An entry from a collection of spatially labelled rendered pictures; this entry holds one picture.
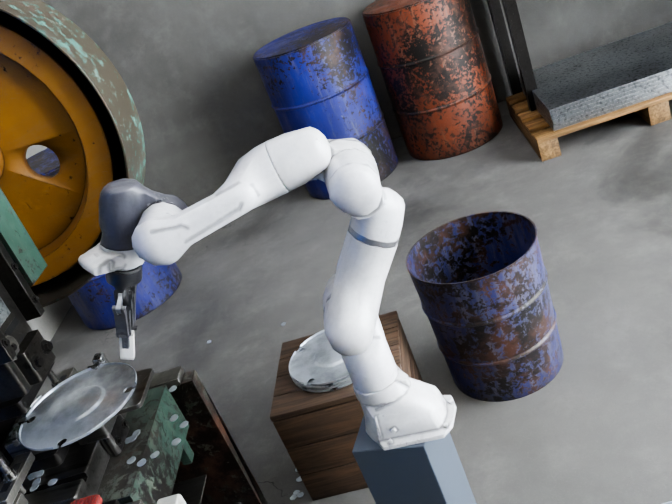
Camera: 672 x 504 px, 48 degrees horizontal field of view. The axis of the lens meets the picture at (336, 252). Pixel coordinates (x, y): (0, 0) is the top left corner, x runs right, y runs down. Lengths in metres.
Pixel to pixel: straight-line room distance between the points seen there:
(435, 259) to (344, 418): 0.68
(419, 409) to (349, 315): 0.32
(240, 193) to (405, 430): 0.70
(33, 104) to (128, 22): 3.00
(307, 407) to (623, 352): 1.04
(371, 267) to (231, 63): 3.41
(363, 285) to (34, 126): 0.90
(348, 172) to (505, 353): 1.12
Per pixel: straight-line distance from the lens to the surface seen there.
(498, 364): 2.43
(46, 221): 2.08
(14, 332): 1.83
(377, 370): 1.72
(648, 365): 2.55
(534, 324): 2.41
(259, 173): 1.48
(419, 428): 1.80
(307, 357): 2.37
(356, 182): 1.44
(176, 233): 1.47
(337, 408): 2.21
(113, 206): 1.55
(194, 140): 5.05
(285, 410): 2.25
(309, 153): 1.48
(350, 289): 1.59
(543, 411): 2.46
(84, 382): 1.96
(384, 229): 1.55
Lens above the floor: 1.63
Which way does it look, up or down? 25 degrees down
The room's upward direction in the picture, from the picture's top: 22 degrees counter-clockwise
